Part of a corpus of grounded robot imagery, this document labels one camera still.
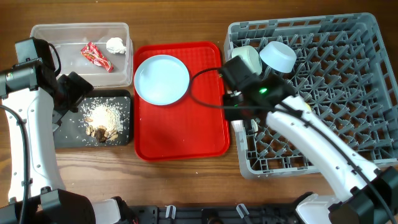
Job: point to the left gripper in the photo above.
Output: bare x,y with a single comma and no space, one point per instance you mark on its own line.
79,88

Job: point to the grey dishwasher rack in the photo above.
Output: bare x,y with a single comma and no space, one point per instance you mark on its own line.
342,71

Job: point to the small light blue bowl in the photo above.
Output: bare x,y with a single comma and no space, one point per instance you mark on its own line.
278,56

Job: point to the rice and peanut scraps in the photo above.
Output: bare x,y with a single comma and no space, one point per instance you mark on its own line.
105,120

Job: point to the black plastic tray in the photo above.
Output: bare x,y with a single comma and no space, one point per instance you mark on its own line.
69,134

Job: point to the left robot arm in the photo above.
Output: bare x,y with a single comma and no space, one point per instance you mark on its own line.
31,93

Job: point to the white napkin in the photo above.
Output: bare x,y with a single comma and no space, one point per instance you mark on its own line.
115,46

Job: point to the red snack wrapper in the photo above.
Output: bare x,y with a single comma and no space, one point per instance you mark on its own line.
92,53

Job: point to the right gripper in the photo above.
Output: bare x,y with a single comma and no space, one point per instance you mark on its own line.
231,114

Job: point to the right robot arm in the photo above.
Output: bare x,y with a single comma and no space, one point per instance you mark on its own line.
362,192

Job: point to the mint green bowl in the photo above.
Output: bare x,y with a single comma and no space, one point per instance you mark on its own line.
250,57

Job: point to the light blue plate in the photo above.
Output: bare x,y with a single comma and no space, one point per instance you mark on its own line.
161,80

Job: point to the red serving tray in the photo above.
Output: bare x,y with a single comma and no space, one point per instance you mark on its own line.
185,129

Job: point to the clear plastic bin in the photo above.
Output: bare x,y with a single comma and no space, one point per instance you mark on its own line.
69,39

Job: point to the white plastic spoon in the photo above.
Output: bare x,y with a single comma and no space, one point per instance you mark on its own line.
254,126

